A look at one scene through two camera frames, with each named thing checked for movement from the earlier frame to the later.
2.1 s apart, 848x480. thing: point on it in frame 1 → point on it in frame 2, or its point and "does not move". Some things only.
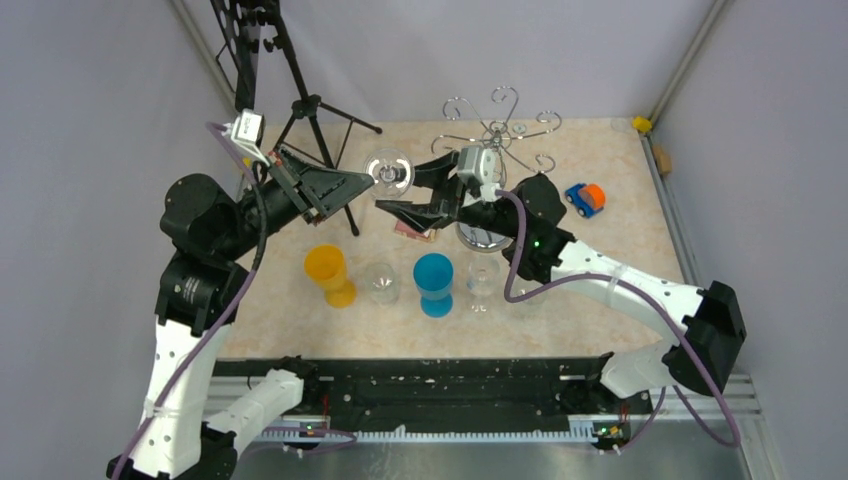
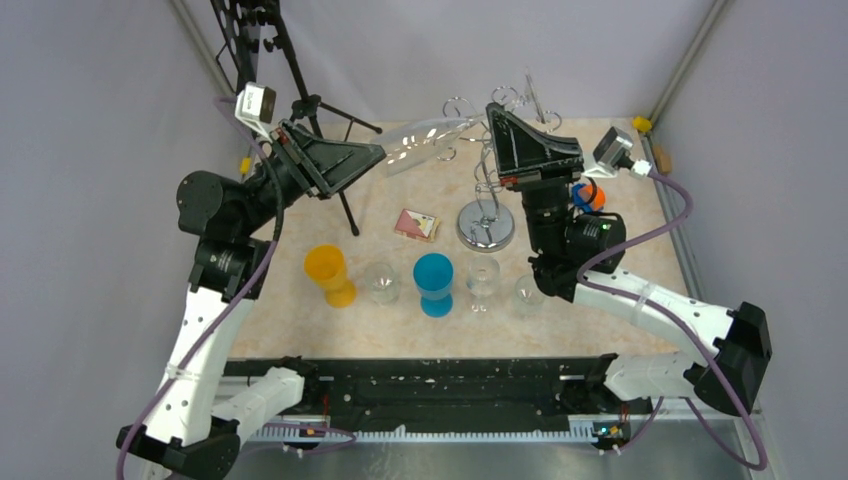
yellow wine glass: (326, 265) does not move
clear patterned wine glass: (382, 284) does not move
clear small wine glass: (483, 276) does not move
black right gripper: (448, 197) → (521, 153)
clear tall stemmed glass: (392, 171) → (409, 145)
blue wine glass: (433, 275) does not move
